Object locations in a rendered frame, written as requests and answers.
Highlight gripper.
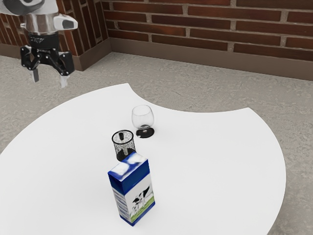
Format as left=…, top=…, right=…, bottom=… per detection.
left=20, top=32, right=75, bottom=89

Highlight black marker pen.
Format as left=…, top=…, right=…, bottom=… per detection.
left=116, top=132, right=129, bottom=159

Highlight clear wine glass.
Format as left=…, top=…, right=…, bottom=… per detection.
left=132, top=105, right=156, bottom=138

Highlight black mesh pen holder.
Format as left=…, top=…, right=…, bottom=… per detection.
left=112, top=130, right=135, bottom=162

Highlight blue white milk carton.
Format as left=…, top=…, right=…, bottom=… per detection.
left=107, top=151, right=157, bottom=227

